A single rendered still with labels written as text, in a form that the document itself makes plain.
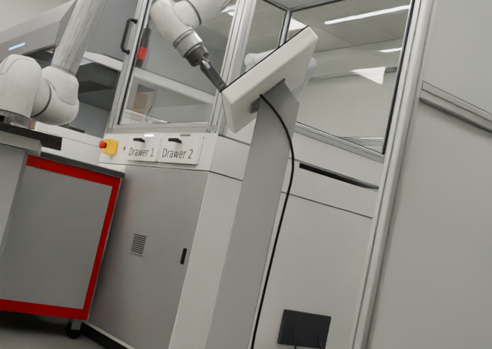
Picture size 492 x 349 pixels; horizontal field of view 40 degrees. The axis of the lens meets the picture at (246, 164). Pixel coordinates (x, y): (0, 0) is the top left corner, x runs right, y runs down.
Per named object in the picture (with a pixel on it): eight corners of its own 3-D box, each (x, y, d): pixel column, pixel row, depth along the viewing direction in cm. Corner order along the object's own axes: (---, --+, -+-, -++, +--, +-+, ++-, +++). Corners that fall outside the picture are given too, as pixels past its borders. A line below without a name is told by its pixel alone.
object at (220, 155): (209, 170, 251) (217, 132, 253) (98, 162, 334) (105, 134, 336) (380, 219, 306) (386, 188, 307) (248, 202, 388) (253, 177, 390)
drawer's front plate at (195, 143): (193, 164, 258) (200, 136, 259) (157, 162, 281) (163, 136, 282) (197, 164, 259) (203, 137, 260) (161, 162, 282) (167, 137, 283)
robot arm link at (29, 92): (-26, 104, 239) (-9, 46, 242) (9, 118, 256) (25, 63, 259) (9, 110, 233) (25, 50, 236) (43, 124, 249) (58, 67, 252)
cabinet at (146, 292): (160, 388, 241) (210, 170, 250) (58, 323, 325) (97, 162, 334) (347, 399, 296) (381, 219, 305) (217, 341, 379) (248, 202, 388)
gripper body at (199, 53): (202, 41, 224) (219, 62, 223) (203, 48, 232) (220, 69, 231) (184, 54, 223) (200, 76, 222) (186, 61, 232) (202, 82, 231)
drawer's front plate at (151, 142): (154, 161, 283) (160, 136, 285) (124, 159, 307) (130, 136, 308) (158, 162, 284) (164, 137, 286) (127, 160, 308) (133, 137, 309)
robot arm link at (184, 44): (195, 34, 233) (206, 47, 232) (174, 50, 232) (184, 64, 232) (193, 25, 224) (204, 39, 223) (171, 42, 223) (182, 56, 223)
